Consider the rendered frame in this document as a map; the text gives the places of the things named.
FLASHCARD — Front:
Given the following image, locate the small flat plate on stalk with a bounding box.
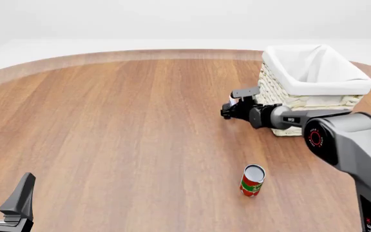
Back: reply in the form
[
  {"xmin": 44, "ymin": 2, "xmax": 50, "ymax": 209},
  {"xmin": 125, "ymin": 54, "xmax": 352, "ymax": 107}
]
[{"xmin": 231, "ymin": 86, "xmax": 261, "ymax": 102}]

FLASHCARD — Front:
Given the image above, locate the white cloth basket liner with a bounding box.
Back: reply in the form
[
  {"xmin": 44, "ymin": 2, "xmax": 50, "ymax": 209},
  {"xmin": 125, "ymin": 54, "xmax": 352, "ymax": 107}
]
[{"xmin": 262, "ymin": 44, "xmax": 371, "ymax": 96}]

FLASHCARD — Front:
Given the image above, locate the red and green printed tin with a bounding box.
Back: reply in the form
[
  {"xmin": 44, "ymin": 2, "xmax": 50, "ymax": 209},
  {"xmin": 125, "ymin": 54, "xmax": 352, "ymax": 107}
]
[{"xmin": 239, "ymin": 164, "xmax": 267, "ymax": 197}]

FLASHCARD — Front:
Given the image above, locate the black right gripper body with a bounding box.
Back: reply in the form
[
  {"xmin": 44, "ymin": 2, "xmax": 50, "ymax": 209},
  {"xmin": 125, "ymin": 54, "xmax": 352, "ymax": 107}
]
[{"xmin": 220, "ymin": 99, "xmax": 252, "ymax": 121}]

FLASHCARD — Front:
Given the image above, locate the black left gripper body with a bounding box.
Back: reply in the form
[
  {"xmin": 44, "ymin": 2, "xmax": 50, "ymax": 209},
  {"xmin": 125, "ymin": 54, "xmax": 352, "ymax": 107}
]
[{"xmin": 0, "ymin": 216, "xmax": 34, "ymax": 232}]

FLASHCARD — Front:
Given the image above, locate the pale woven wicker basket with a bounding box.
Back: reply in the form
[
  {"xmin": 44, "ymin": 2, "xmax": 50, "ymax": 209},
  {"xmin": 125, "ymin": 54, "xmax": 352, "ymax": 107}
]
[{"xmin": 255, "ymin": 44, "xmax": 371, "ymax": 137}]

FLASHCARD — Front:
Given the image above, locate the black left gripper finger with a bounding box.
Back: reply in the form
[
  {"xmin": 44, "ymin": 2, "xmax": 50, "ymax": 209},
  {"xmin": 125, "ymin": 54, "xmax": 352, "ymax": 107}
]
[{"xmin": 0, "ymin": 171, "xmax": 37, "ymax": 222}]

